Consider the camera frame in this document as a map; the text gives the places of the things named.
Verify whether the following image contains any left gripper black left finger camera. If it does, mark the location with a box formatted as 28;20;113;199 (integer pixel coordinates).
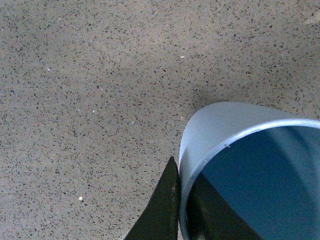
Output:
125;157;180;240

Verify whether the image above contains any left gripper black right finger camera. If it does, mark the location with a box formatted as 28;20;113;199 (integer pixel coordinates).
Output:
186;173;262;240

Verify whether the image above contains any blue cup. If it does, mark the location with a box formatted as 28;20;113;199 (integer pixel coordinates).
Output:
178;102;320;240

